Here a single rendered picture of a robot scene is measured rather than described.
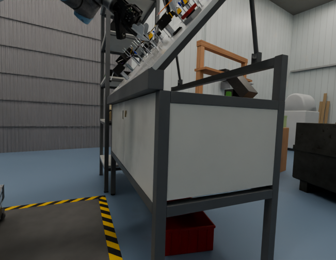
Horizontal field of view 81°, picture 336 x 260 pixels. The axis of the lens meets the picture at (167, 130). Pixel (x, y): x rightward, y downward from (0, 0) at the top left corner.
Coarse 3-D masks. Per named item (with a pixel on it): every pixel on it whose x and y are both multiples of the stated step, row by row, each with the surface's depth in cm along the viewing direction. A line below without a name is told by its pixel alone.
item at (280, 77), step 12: (252, 60) 101; (264, 60) 94; (276, 60) 88; (228, 72) 117; (240, 72) 108; (252, 72) 103; (276, 72) 88; (180, 84) 177; (192, 84) 156; (204, 84) 145; (276, 84) 88; (276, 96) 88
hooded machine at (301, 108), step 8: (288, 96) 478; (296, 96) 460; (304, 96) 453; (288, 104) 477; (296, 104) 460; (304, 104) 446; (312, 104) 462; (288, 112) 473; (296, 112) 456; (304, 112) 442; (312, 112) 452; (288, 120) 473; (296, 120) 456; (304, 120) 442; (312, 120) 455; (288, 144) 473
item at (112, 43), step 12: (132, 0) 192; (144, 0) 191; (156, 0) 186; (108, 12) 170; (144, 12) 214; (156, 12) 187; (108, 24) 171; (108, 36) 172; (132, 36) 180; (108, 48) 173; (120, 48) 217; (132, 48) 216; (108, 60) 173; (108, 72) 174; (108, 84) 175; (108, 108) 176; (108, 120) 177; (108, 132) 178; (108, 144) 179; (108, 156) 180; (108, 168) 181; (120, 168) 185
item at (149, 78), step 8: (144, 72) 67; (152, 72) 63; (160, 72) 64; (136, 80) 76; (144, 80) 67; (152, 80) 63; (160, 80) 64; (120, 88) 109; (128, 88) 90; (136, 88) 76; (144, 88) 67; (152, 88) 64; (160, 88) 64; (112, 96) 140; (120, 96) 109; (128, 96) 92; (136, 96) 91; (112, 104) 168
